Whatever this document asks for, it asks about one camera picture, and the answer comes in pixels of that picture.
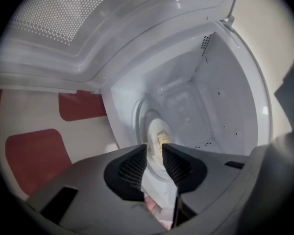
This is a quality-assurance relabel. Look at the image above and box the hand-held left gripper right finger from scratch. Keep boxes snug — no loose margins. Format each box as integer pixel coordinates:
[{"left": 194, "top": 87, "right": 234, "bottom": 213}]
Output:
[{"left": 161, "top": 143, "right": 251, "bottom": 232}]

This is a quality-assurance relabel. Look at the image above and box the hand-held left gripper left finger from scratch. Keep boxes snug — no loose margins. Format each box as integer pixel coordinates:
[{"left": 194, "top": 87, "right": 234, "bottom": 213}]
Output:
[{"left": 22, "top": 143, "right": 172, "bottom": 235}]

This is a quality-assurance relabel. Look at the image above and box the white microwave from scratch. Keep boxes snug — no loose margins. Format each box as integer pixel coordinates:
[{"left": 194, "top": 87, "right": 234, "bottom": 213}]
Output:
[{"left": 0, "top": 0, "right": 274, "bottom": 205}]

